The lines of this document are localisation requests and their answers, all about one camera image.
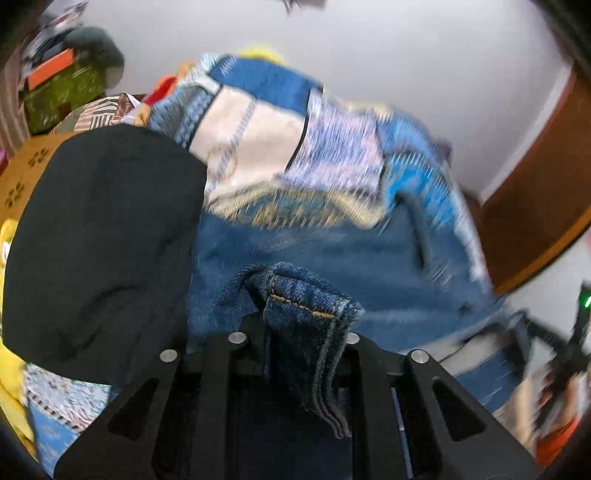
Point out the orange box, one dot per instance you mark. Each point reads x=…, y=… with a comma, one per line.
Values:
x=51, y=69

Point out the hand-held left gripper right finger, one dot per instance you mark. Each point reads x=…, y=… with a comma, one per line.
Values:
x=374, y=378

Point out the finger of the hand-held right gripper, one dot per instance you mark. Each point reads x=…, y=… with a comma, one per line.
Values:
x=519, y=332

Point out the dark grey cushion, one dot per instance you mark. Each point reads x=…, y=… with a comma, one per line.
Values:
x=99, y=53

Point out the blue patchwork blanket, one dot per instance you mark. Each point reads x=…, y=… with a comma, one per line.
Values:
x=258, y=134

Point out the colourful printed sheet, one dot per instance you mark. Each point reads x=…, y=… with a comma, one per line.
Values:
x=554, y=443

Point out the yellow rounded object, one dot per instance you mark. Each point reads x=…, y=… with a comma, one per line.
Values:
x=261, y=51

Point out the striped cushion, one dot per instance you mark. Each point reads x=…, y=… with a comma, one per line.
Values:
x=99, y=115

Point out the plain yellow cloth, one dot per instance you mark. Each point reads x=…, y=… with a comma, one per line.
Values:
x=16, y=392

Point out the blue denim jeans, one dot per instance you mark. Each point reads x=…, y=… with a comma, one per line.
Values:
x=300, y=286

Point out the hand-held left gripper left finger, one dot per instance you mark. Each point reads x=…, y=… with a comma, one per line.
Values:
x=251, y=350

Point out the black garment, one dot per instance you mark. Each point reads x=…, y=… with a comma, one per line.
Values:
x=101, y=249

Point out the pile of papers and boxes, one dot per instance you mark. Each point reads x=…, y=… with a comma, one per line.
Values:
x=51, y=27

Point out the striped brown curtain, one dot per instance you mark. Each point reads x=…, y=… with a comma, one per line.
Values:
x=11, y=115

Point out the wooden door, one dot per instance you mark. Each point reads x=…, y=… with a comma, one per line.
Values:
x=540, y=194

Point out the red and orange toy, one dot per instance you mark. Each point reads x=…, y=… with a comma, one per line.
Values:
x=166, y=87

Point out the mustard patterned cloth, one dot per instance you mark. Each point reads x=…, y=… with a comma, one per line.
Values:
x=32, y=170

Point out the yellow printed cloth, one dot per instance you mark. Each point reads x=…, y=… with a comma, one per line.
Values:
x=7, y=240

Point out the green patterned box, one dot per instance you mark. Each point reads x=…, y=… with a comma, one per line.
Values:
x=64, y=99

